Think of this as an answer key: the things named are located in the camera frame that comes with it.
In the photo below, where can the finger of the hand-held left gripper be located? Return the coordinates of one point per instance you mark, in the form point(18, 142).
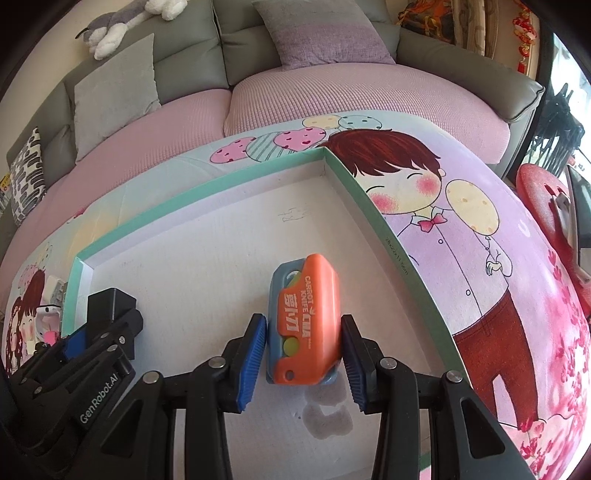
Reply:
point(74, 344)
point(106, 350)

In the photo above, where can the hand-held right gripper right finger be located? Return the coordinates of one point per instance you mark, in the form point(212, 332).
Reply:
point(354, 369)

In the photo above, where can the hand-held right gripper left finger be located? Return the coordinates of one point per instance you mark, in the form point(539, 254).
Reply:
point(251, 369)

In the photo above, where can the white smartwatch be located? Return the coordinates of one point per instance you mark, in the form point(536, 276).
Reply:
point(48, 316)

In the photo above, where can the small orange blue toy knife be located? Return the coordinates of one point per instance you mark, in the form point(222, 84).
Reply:
point(314, 295)

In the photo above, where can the teal cardboard box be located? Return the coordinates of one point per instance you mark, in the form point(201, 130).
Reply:
point(184, 277)

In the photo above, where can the black white patterned cushion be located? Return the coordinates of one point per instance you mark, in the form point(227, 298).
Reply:
point(27, 175)

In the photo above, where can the yellow printed package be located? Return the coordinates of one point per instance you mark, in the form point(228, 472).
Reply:
point(3, 182)

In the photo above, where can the red round stool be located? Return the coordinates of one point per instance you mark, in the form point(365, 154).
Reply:
point(535, 194)

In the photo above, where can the plain grey cushion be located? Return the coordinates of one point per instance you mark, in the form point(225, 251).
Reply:
point(115, 92)

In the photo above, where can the grey flat device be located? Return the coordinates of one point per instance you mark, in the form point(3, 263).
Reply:
point(570, 221)

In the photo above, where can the pink sofa seat cover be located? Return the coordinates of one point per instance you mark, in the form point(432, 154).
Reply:
point(369, 92)

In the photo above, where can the grey white plush toy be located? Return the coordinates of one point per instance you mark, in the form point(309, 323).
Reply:
point(111, 32)

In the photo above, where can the grey sofa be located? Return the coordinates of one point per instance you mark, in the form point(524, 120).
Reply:
point(194, 41)

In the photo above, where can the purple grey cushion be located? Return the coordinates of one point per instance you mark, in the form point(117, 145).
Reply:
point(318, 32)

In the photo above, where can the orange patterned bag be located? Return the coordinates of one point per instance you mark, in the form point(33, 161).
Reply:
point(425, 18)

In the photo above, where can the beige patterned curtain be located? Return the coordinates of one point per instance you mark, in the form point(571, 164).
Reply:
point(485, 23)

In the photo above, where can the red hanging ornament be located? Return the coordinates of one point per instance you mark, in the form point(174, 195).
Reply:
point(525, 37)

